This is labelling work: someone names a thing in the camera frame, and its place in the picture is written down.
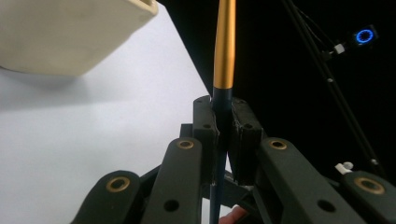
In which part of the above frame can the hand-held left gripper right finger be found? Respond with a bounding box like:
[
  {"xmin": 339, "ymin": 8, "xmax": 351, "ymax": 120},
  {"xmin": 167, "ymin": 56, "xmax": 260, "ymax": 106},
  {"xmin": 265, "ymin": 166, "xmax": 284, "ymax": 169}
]
[{"xmin": 229, "ymin": 97, "xmax": 266, "ymax": 187}]

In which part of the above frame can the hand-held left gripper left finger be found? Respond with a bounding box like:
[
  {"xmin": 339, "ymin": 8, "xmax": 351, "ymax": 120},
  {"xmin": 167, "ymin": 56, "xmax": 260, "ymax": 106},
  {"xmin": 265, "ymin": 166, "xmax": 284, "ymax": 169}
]
[{"xmin": 180, "ymin": 95, "xmax": 219, "ymax": 185}]

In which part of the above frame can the dark blue and gold pen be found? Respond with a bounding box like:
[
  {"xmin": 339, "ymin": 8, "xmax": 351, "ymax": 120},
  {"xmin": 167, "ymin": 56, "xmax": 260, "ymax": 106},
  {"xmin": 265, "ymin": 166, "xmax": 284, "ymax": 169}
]
[{"xmin": 208, "ymin": 0, "xmax": 237, "ymax": 224}]

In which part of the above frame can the cream square pen holder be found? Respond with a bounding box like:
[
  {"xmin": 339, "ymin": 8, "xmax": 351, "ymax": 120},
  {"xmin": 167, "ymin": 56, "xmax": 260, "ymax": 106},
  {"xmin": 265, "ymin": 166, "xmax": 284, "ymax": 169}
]
[{"xmin": 0, "ymin": 0, "xmax": 160, "ymax": 77}]

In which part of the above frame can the small white plastic connector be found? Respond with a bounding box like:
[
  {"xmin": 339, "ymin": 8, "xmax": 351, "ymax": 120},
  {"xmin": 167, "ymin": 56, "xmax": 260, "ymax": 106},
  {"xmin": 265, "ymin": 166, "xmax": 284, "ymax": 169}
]
[{"xmin": 333, "ymin": 161, "xmax": 355, "ymax": 175}]

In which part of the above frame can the white clamp block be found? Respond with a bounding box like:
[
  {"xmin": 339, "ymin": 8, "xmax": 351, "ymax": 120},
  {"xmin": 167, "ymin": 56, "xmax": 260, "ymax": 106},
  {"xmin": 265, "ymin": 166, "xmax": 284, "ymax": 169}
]
[{"xmin": 332, "ymin": 43, "xmax": 347, "ymax": 55}]

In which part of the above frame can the black camera stand pole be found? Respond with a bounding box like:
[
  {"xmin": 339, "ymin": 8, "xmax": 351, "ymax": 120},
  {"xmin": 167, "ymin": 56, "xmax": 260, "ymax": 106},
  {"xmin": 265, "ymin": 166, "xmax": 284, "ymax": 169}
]
[{"xmin": 281, "ymin": 0, "xmax": 388, "ymax": 179}]

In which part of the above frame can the camera with blue ring light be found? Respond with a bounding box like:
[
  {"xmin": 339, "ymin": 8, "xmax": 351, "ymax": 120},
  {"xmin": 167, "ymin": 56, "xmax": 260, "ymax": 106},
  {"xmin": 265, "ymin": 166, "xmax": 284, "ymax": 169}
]
[{"xmin": 350, "ymin": 24, "xmax": 380, "ymax": 49}]

